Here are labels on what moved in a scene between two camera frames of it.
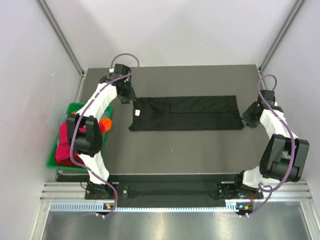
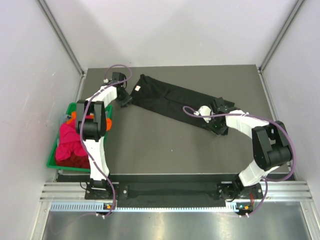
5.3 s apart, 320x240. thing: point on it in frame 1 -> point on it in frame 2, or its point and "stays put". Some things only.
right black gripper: (245, 116) -> (218, 132)
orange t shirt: (106, 122) stays put
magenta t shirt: (63, 150) stays put
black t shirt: (186, 113) -> (180, 102)
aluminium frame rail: (76, 191) stays put
